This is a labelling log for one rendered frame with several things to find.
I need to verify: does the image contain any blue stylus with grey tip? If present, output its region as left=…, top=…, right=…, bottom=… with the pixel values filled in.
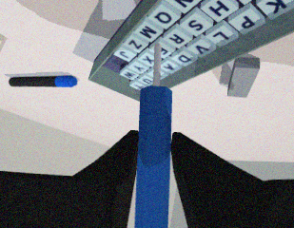
left=134, top=43, right=172, bottom=228

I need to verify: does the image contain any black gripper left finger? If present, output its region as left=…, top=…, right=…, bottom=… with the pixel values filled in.
left=0, top=130, right=139, bottom=228

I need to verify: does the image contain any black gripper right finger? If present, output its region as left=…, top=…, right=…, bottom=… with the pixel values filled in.
left=171, top=132, right=294, bottom=228

